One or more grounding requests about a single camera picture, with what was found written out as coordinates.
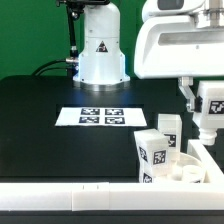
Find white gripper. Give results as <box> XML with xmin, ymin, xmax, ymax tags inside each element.
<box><xmin>134</xmin><ymin>0</ymin><xmax>224</xmax><ymax>112</ymax></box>

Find white round stool seat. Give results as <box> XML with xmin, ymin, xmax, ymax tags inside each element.
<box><xmin>138</xmin><ymin>151</ymin><xmax>206</xmax><ymax>184</ymax></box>

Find white L-shaped fence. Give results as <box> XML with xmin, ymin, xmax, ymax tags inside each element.
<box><xmin>0</xmin><ymin>140</ymin><xmax>224</xmax><ymax>211</ymax></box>

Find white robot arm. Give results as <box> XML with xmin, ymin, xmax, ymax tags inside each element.
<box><xmin>74</xmin><ymin>0</ymin><xmax>224</xmax><ymax>112</ymax></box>

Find black camera stand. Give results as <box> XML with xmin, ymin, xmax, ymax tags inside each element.
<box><xmin>55</xmin><ymin>0</ymin><xmax>110</xmax><ymax>78</ymax></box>

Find white marker sheet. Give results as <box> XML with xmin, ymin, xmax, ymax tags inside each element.
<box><xmin>55</xmin><ymin>107</ymin><xmax>147</xmax><ymax>127</ymax></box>

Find black cables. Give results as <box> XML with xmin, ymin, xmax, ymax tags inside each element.
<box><xmin>31</xmin><ymin>59</ymin><xmax>73</xmax><ymax>77</ymax></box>

